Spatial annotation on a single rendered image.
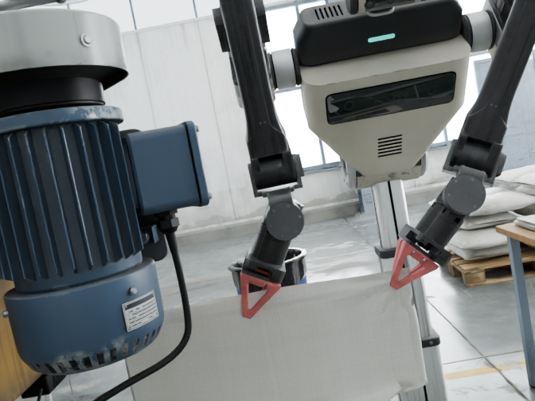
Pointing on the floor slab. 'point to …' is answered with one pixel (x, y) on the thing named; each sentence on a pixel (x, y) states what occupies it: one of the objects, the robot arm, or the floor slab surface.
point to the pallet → (467, 270)
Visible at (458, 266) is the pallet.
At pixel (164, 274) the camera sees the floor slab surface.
